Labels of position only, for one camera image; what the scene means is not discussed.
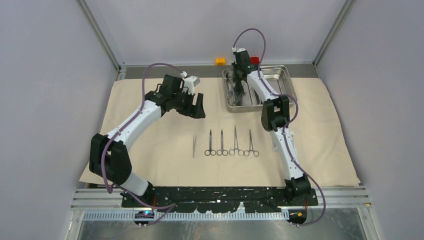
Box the steel forceps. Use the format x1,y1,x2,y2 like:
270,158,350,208
227,89,236,107

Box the straight steel scissors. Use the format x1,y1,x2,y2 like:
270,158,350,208
216,130,229,156

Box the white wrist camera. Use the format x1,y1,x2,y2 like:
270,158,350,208
180,71,200,95
231,47,246,54

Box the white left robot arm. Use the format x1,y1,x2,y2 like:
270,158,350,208
88,73,206,207

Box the curved steel scissors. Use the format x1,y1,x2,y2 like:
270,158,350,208
204,129,217,156

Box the steel mesh instrument tray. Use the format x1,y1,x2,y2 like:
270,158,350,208
222,65,297,113

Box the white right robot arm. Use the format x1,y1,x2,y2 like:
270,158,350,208
232,47,312,205

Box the yellow block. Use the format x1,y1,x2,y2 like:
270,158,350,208
214,57,227,66

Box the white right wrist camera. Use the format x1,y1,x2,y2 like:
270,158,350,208
231,47,246,54

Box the long steel needle holder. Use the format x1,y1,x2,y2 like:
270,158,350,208
228,126,244,157

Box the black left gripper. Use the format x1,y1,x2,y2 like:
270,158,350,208
172,88,205,119

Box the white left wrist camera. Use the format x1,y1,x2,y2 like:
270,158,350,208
180,71,200,95

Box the steel hemostat clamp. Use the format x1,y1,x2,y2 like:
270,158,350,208
243,129,260,157

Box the red block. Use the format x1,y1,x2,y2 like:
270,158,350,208
250,56,261,65

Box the green white sterile packet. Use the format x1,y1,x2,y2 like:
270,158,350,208
272,140,278,152

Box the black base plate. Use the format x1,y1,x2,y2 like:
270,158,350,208
141,186,319,214

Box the steel tweezers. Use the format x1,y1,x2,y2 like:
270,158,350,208
192,134,197,158

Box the cream cloth wrap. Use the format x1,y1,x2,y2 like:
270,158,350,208
78,77,361,188

